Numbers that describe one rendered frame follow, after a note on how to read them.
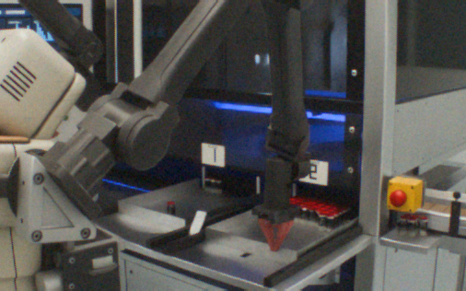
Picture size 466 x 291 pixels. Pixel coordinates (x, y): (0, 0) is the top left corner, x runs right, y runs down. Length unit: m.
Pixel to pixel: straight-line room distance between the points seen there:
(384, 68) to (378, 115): 0.11
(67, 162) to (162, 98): 0.16
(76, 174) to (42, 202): 0.06
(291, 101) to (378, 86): 0.33
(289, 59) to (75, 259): 0.51
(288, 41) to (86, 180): 0.47
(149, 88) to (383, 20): 0.72
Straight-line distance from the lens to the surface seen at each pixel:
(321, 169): 1.50
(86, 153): 0.77
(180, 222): 1.49
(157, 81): 0.82
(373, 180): 1.44
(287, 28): 1.03
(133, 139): 0.77
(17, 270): 0.95
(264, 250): 1.31
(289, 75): 1.09
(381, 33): 1.39
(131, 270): 2.13
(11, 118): 0.87
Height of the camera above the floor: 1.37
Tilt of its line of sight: 11 degrees down
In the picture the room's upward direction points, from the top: straight up
